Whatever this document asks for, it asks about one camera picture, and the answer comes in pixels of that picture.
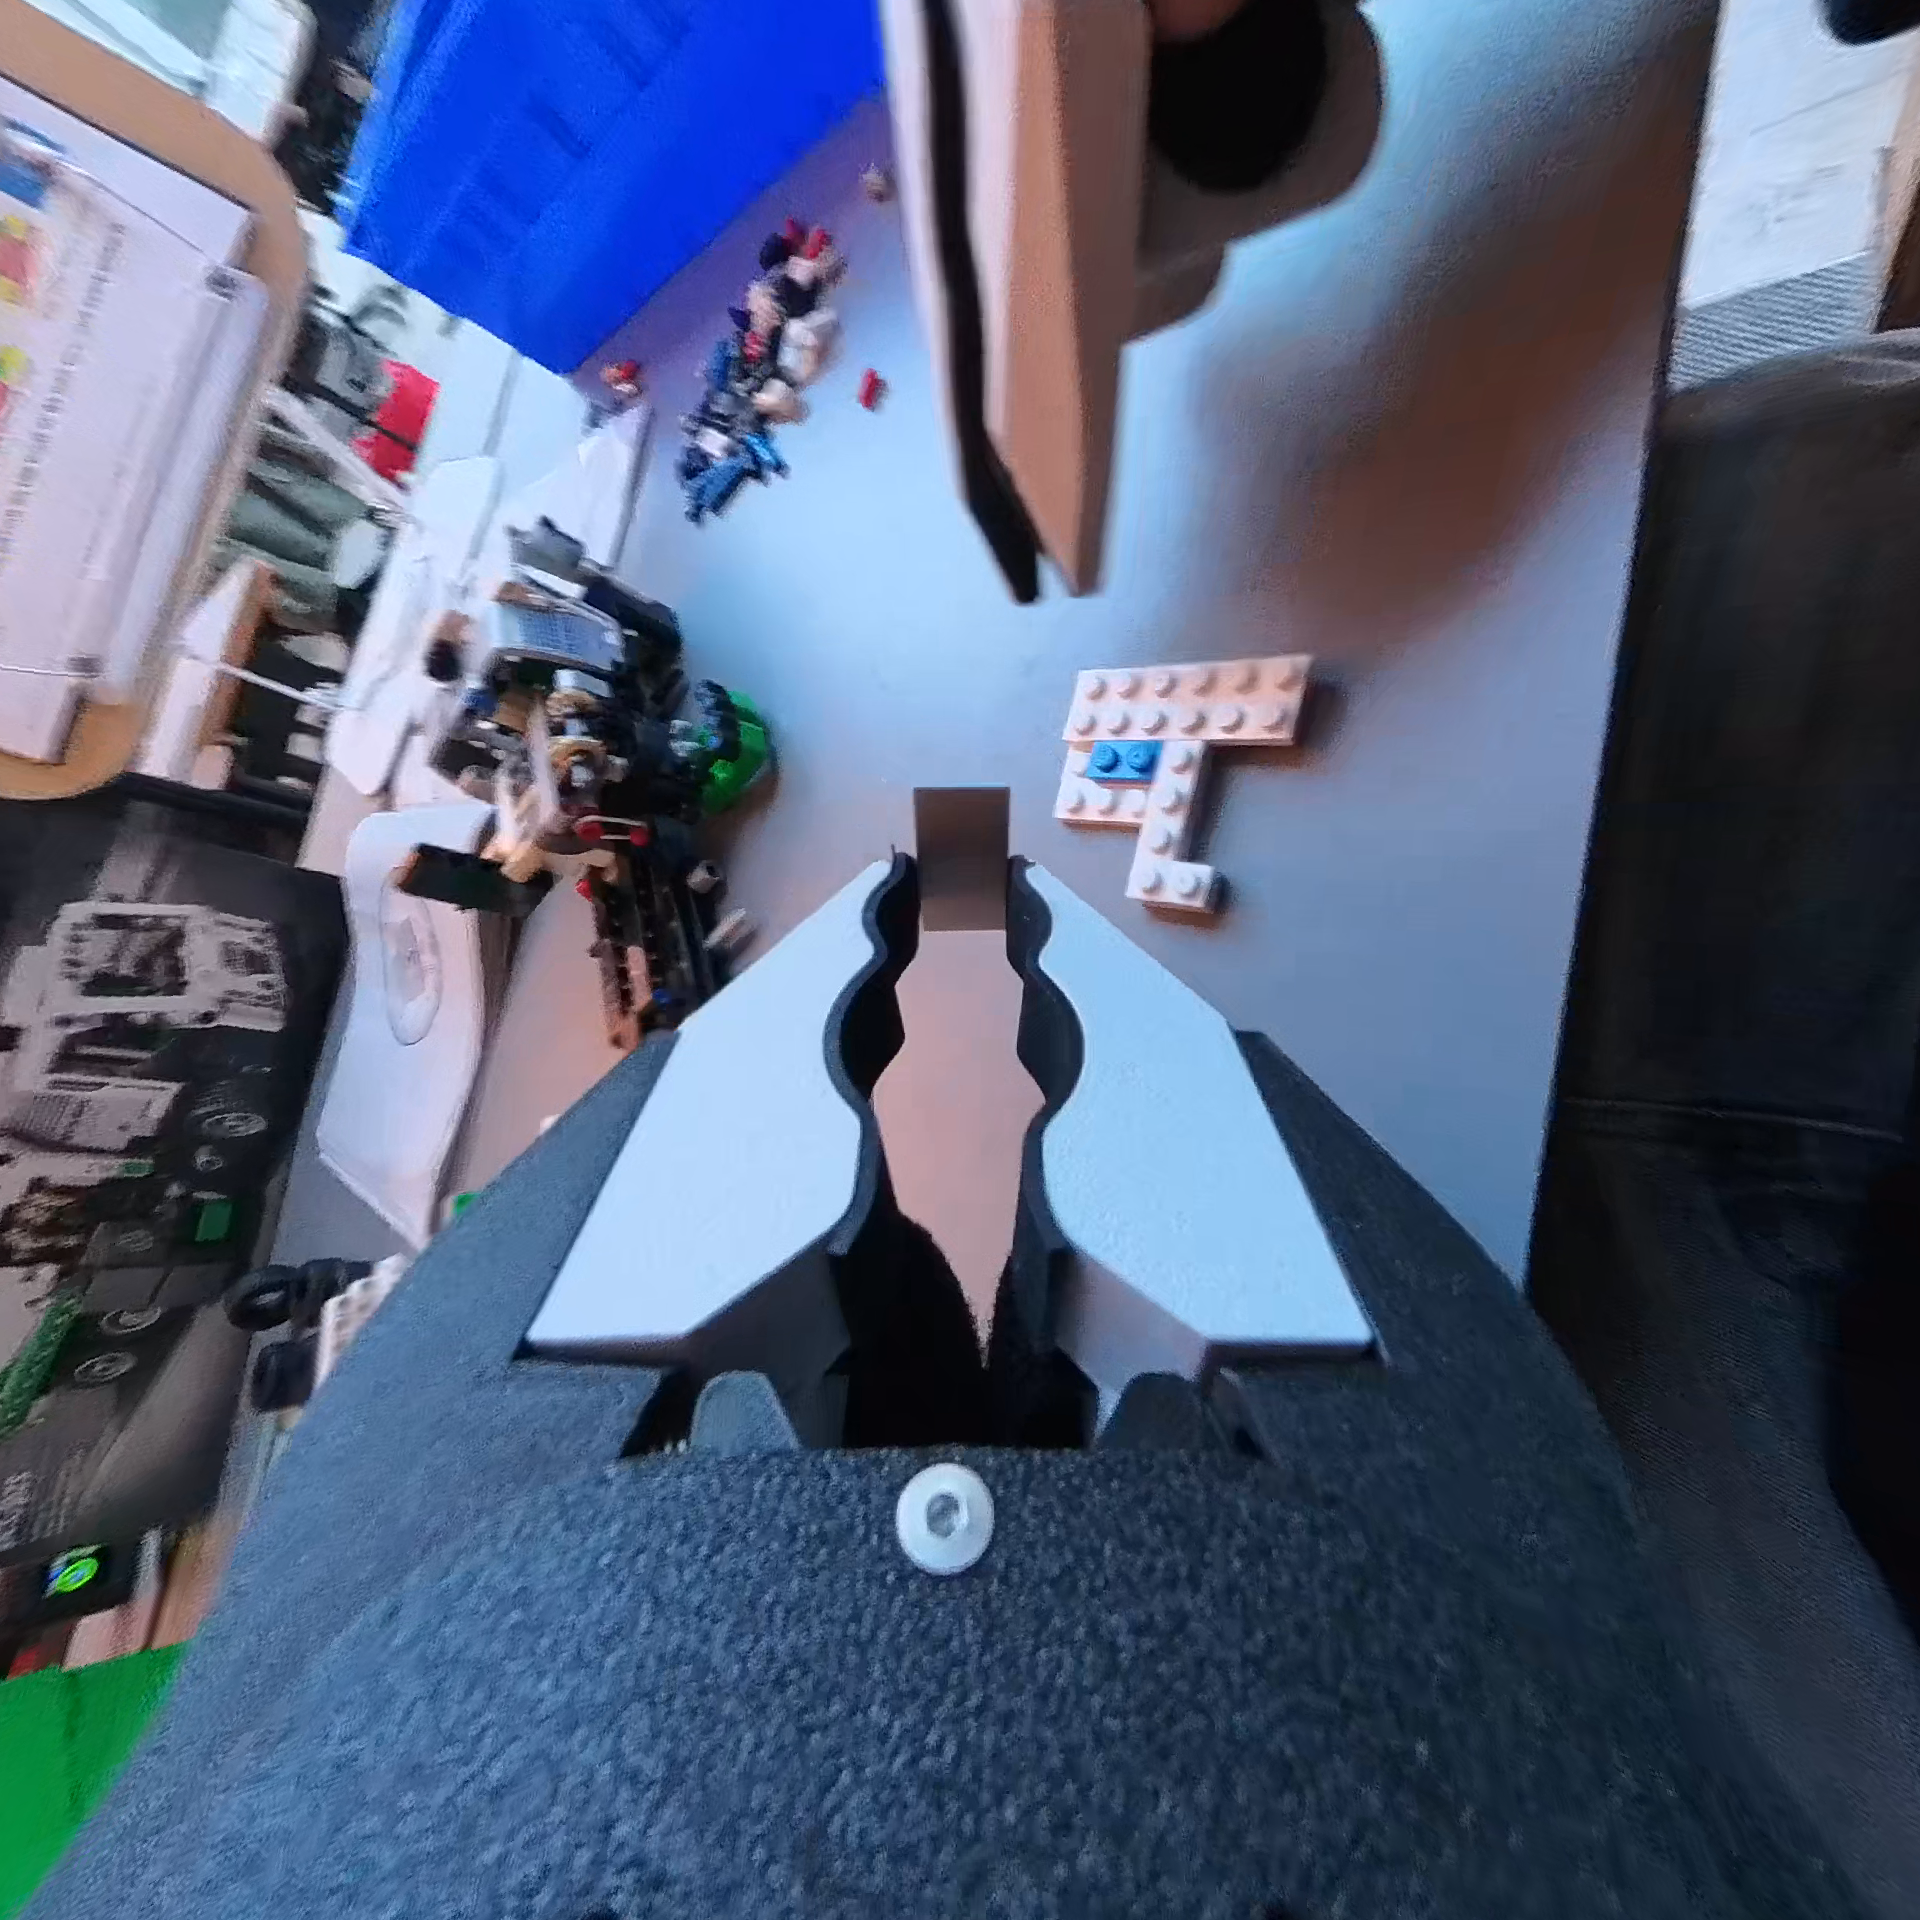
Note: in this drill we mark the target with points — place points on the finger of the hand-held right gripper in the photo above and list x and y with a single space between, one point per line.
954 225
1073 299

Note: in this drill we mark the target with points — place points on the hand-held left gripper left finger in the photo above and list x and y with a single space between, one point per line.
721 1170

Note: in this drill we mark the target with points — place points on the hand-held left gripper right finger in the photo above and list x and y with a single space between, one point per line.
1185 1170

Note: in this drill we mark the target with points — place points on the grey lego tile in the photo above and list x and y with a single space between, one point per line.
960 855

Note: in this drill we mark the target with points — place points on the white lego plate assembly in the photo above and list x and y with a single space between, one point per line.
1201 697

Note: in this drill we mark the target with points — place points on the pile of small lego pins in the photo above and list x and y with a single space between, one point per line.
757 389

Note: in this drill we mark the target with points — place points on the partly built lego truck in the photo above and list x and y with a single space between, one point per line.
600 720

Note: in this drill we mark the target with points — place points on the black lego set box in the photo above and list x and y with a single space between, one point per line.
149 1125

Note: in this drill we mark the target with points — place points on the blue plastic bin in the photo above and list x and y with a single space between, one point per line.
600 149

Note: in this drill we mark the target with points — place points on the black rubber tire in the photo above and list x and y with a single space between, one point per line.
283 1375
269 1299

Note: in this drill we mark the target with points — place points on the red object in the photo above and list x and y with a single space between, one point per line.
401 416

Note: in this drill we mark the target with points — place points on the wooden instruction board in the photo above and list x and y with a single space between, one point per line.
119 376

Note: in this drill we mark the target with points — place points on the green plastic bin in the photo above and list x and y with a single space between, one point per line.
75 1769

